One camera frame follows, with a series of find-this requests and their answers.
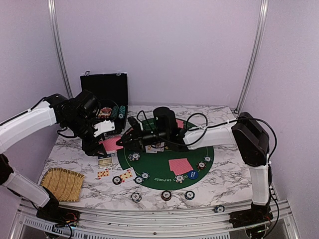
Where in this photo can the aluminium frame post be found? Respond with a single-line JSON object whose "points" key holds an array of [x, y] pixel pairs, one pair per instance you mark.
{"points": [[254, 55], [58, 47]]}

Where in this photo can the red black chip stack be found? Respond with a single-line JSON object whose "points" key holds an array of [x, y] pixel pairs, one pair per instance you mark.
{"points": [[166, 195]]}

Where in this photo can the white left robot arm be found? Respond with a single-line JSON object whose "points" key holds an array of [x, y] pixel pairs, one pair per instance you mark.
{"points": [[43, 114]]}

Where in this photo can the round green poker mat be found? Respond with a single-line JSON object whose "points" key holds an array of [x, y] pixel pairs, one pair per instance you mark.
{"points": [[156, 164]]}

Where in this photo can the blue green chip stack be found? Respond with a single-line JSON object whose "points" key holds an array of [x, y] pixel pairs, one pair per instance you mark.
{"points": [[189, 195]]}

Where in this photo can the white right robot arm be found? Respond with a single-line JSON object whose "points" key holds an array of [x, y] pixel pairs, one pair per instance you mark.
{"points": [[245, 131]]}

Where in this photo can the black white chip stack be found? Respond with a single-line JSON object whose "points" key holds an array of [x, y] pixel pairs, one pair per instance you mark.
{"points": [[136, 197]]}

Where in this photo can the blue small blind button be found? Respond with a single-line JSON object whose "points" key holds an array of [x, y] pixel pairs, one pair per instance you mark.
{"points": [[193, 175]]}

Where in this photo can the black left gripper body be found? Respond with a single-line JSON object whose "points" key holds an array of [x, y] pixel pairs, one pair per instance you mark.
{"points": [[77, 124]]}

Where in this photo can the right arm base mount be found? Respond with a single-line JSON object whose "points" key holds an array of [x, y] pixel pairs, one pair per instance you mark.
{"points": [[256, 214]]}

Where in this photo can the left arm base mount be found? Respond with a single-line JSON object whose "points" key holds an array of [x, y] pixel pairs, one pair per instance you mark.
{"points": [[54, 213]]}

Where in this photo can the red patterned card deck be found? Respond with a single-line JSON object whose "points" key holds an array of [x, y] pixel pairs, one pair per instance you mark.
{"points": [[110, 145]]}

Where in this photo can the face-up queen card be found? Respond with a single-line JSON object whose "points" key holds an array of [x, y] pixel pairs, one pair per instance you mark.
{"points": [[160, 146]]}

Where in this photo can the aluminium front rail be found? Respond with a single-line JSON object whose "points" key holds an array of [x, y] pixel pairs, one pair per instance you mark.
{"points": [[201, 223]]}

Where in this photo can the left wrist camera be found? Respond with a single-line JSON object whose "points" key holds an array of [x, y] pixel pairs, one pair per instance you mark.
{"points": [[103, 127]]}

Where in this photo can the woven bamboo tray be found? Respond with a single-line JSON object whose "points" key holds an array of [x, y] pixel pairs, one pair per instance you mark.
{"points": [[64, 184]]}

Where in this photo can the black poker chip case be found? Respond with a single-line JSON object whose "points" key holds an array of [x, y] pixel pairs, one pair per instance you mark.
{"points": [[112, 92]]}

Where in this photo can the face-up diamonds card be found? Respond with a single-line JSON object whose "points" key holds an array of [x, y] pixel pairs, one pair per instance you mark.
{"points": [[127, 175]]}

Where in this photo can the left aluminium frame post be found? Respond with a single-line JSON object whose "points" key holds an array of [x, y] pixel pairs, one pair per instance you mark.
{"points": [[58, 47]]}

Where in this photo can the face-up eight hearts card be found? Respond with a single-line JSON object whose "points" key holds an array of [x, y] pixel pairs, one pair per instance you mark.
{"points": [[150, 149]]}

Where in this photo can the right aluminium frame post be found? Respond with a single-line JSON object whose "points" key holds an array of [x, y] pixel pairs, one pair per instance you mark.
{"points": [[254, 55]]}

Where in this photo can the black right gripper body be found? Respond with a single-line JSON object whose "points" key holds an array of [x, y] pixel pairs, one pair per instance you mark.
{"points": [[150, 138]]}

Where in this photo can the striped blue yellow card box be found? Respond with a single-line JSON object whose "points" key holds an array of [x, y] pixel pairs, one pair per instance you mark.
{"points": [[106, 162]]}

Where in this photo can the face-down card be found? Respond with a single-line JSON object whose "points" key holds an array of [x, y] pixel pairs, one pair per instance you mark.
{"points": [[182, 171], [180, 123]]}

